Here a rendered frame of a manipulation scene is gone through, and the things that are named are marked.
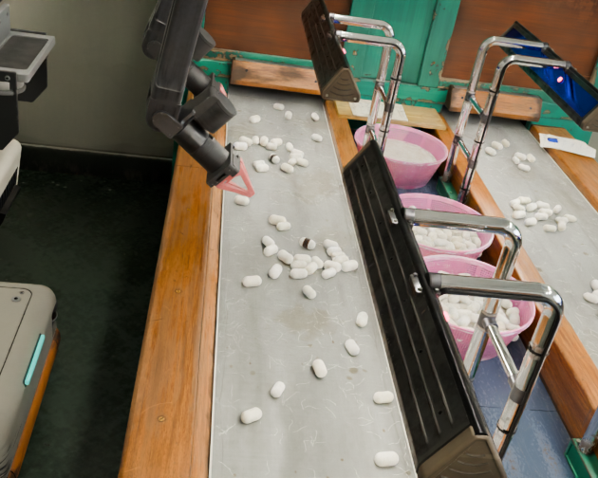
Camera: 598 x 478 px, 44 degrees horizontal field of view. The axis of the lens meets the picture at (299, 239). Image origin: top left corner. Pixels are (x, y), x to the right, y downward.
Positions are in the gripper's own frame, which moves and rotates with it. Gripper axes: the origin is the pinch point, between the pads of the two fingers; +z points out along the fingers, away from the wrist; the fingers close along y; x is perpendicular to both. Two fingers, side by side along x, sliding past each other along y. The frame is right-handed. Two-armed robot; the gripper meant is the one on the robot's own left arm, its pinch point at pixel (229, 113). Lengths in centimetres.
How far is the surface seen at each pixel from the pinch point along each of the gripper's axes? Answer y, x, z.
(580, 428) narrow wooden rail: -86, -28, 58
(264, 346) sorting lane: -75, 4, 14
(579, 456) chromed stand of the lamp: -93, -26, 55
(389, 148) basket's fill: 18, -20, 44
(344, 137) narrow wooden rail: 15.1, -13.5, 31.2
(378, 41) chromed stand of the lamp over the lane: -10.8, -39.1, 7.7
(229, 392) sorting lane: -86, 8, 9
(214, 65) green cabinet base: 45.7, 5.7, -1.5
